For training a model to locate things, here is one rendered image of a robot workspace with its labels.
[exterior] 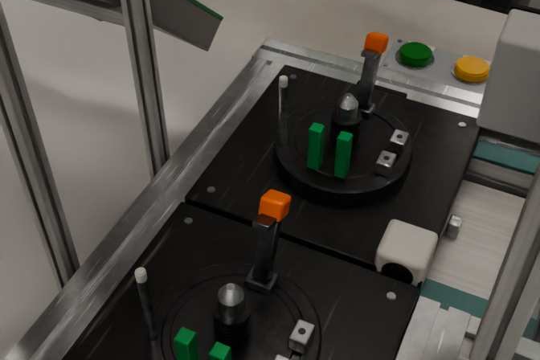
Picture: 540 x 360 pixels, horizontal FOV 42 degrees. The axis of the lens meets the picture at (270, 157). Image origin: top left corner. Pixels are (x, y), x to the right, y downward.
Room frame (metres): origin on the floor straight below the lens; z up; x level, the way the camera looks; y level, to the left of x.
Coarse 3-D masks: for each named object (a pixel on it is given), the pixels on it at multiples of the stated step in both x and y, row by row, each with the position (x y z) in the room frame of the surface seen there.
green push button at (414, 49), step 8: (400, 48) 0.72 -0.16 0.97; (408, 48) 0.72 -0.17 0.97; (416, 48) 0.72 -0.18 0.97; (424, 48) 0.72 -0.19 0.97; (400, 56) 0.71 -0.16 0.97; (408, 56) 0.70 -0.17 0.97; (416, 56) 0.70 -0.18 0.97; (424, 56) 0.70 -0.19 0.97; (408, 64) 0.70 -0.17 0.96; (416, 64) 0.69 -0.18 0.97; (424, 64) 0.70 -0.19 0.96
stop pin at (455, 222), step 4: (452, 216) 0.48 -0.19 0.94; (456, 216) 0.48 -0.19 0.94; (452, 220) 0.47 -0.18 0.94; (456, 220) 0.47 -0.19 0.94; (460, 220) 0.47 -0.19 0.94; (448, 224) 0.47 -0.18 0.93; (452, 224) 0.47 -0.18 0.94; (456, 224) 0.47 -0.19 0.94; (460, 224) 0.48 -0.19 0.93; (448, 228) 0.47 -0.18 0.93; (452, 228) 0.47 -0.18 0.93; (456, 228) 0.46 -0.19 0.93; (448, 232) 0.47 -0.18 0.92; (452, 232) 0.47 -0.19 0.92; (456, 232) 0.46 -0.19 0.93; (448, 236) 0.47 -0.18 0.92; (452, 236) 0.47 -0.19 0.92; (456, 236) 0.47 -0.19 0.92
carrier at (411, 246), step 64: (256, 128) 0.57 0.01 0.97; (320, 128) 0.50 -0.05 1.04; (384, 128) 0.55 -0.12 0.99; (448, 128) 0.57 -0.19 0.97; (192, 192) 0.48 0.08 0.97; (256, 192) 0.48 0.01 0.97; (320, 192) 0.47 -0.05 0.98; (384, 192) 0.47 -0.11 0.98; (448, 192) 0.48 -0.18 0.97; (384, 256) 0.39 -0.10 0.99
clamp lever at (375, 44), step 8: (376, 32) 0.61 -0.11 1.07; (368, 40) 0.60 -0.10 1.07; (376, 40) 0.59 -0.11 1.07; (384, 40) 0.59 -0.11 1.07; (368, 48) 0.59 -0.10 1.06; (376, 48) 0.59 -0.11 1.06; (384, 48) 0.59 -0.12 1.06; (368, 56) 0.58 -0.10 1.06; (376, 56) 0.58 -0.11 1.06; (368, 64) 0.59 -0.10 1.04; (376, 64) 0.59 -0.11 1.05; (368, 72) 0.59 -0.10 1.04; (376, 72) 0.59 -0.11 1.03; (360, 80) 0.58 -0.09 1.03; (368, 80) 0.58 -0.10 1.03; (360, 88) 0.58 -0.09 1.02; (368, 88) 0.58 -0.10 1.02; (360, 96) 0.58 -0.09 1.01; (368, 96) 0.57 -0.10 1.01; (360, 104) 0.57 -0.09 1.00; (368, 104) 0.57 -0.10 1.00
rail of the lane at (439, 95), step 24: (264, 48) 0.74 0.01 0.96; (288, 48) 0.74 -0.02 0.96; (336, 72) 0.69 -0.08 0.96; (360, 72) 0.69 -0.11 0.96; (384, 72) 0.69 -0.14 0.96; (408, 96) 0.64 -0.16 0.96; (432, 96) 0.64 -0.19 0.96; (456, 96) 0.64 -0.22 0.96; (480, 96) 0.64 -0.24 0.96; (504, 144) 0.59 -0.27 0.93; (528, 144) 0.58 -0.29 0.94
